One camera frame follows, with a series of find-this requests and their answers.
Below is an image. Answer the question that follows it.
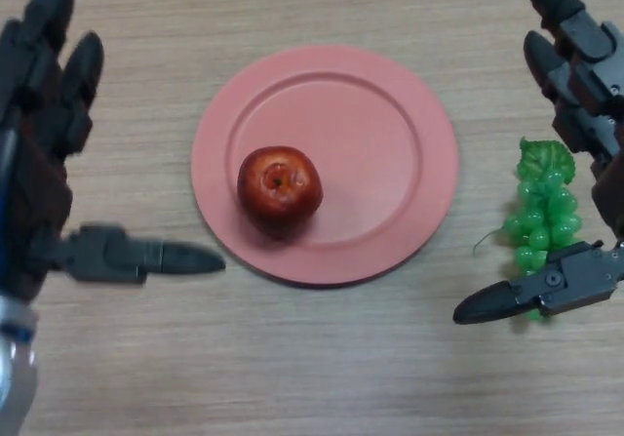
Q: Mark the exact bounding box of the red apple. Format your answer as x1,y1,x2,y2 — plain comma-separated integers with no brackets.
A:
236,145,324,240

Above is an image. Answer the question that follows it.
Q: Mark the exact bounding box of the green grape bunch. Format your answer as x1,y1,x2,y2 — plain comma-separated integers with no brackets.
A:
473,137,584,323

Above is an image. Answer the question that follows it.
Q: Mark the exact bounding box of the pink round plate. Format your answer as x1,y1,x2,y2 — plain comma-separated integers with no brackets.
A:
190,44,460,289

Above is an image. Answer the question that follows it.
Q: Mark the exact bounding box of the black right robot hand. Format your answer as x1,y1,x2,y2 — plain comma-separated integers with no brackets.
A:
451,0,624,326

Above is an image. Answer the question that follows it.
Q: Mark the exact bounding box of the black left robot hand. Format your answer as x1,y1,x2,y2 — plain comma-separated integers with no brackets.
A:
0,0,227,306

